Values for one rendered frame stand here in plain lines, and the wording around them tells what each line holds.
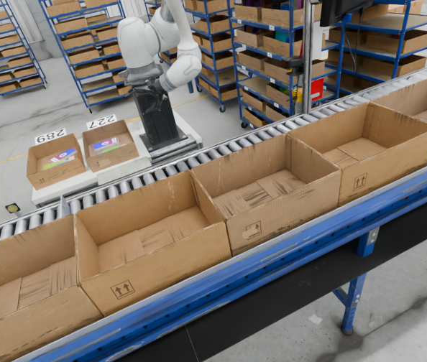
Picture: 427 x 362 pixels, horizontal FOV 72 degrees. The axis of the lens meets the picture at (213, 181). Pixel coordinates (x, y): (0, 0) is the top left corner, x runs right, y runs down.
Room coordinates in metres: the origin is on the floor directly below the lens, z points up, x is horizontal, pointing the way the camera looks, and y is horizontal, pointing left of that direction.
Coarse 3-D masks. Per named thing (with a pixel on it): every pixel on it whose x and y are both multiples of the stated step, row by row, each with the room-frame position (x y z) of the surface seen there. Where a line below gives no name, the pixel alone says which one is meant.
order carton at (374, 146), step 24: (336, 120) 1.01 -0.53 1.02; (360, 120) 1.05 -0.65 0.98; (384, 120) 0.97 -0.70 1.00; (408, 120) 0.88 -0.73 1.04; (312, 144) 0.98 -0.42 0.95; (336, 144) 1.02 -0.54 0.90; (360, 144) 1.00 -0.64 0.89; (384, 144) 0.95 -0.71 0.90; (408, 144) 0.74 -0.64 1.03; (360, 168) 0.69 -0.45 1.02; (384, 168) 0.72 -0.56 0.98; (408, 168) 0.76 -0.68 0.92; (360, 192) 0.70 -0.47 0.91
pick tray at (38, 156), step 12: (48, 144) 1.77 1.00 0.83; (60, 144) 1.79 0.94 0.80; (72, 144) 1.81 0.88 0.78; (36, 156) 1.74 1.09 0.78; (48, 156) 1.75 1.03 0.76; (72, 156) 1.68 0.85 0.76; (36, 168) 1.61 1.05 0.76; (48, 168) 1.42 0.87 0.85; (60, 168) 1.43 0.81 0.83; (72, 168) 1.45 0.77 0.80; (84, 168) 1.47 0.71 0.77; (36, 180) 1.39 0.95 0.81; (48, 180) 1.41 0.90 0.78; (60, 180) 1.43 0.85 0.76
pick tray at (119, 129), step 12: (120, 120) 1.88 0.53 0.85; (84, 132) 1.81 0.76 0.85; (96, 132) 1.83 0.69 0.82; (108, 132) 1.85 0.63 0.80; (120, 132) 1.87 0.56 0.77; (84, 144) 1.65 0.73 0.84; (120, 144) 1.71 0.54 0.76; (132, 144) 1.52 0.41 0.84; (96, 156) 1.46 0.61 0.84; (108, 156) 1.47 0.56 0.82; (120, 156) 1.49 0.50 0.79; (132, 156) 1.51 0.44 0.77; (96, 168) 1.45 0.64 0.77
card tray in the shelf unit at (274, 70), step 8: (264, 64) 2.53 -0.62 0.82; (272, 64) 2.56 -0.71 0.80; (280, 64) 2.58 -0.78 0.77; (312, 64) 2.37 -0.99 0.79; (320, 64) 2.23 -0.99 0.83; (272, 72) 2.40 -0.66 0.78; (280, 72) 2.30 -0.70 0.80; (288, 72) 2.20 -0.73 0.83; (312, 72) 2.20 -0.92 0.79; (320, 72) 2.23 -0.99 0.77; (288, 80) 2.20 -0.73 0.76; (296, 80) 2.16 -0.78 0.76
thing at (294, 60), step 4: (292, 56) 1.70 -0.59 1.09; (296, 56) 1.70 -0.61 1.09; (284, 60) 1.67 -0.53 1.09; (288, 60) 1.65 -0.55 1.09; (292, 60) 1.65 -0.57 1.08; (296, 60) 1.66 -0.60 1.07; (300, 60) 1.67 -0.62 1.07; (284, 64) 1.66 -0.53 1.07; (288, 64) 1.65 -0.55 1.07; (292, 64) 1.65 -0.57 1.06; (296, 64) 1.66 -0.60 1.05; (300, 64) 1.67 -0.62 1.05; (292, 68) 1.68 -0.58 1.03; (296, 68) 1.68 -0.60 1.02; (292, 72) 1.67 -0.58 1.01; (296, 72) 1.68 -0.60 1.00
